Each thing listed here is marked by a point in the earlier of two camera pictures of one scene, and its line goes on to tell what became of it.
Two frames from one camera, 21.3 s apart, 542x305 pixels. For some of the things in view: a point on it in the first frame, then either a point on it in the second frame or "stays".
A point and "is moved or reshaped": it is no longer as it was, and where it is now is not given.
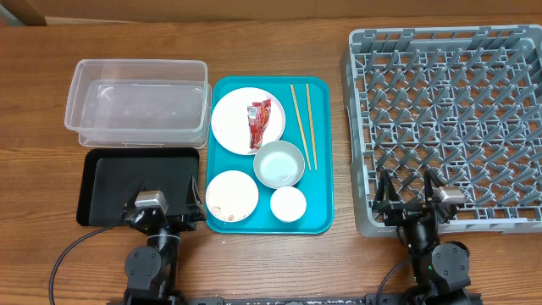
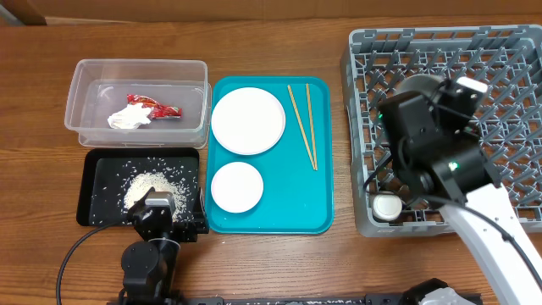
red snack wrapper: (258, 116) → (158, 110)
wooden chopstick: (312, 125) stays
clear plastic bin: (139, 103) stays
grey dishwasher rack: (462, 102) stays
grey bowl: (279, 164) → (425, 85)
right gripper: (403, 210) → (472, 124)
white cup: (288, 204) is moved or reshaped
